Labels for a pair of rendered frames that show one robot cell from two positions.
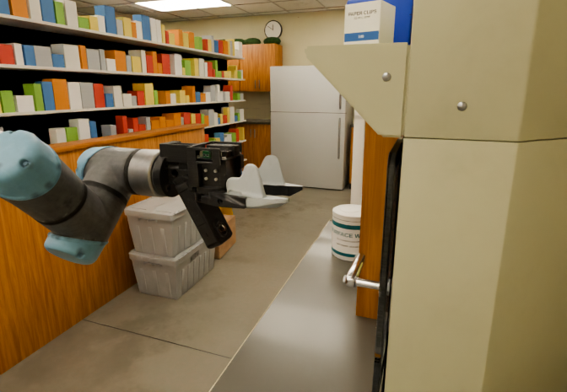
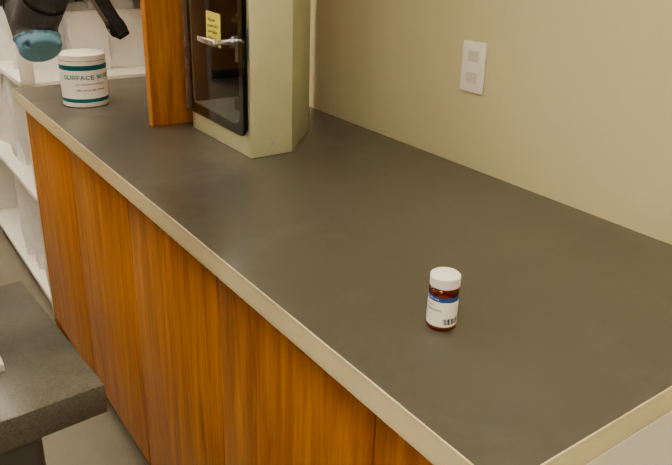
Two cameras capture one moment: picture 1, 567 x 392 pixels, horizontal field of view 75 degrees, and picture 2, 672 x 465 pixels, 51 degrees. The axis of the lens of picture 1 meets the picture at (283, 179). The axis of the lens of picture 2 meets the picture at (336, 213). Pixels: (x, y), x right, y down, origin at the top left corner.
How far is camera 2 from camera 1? 121 cm
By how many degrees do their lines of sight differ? 54
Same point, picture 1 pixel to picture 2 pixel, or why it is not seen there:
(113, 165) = not seen: outside the picture
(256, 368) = (130, 160)
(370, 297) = (163, 105)
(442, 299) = (272, 32)
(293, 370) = (155, 153)
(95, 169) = not seen: outside the picture
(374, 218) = (157, 31)
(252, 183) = not seen: outside the picture
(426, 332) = (267, 54)
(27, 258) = not seen: outside the picture
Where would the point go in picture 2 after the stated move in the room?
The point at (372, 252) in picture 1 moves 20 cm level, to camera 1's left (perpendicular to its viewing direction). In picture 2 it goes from (160, 62) to (95, 73)
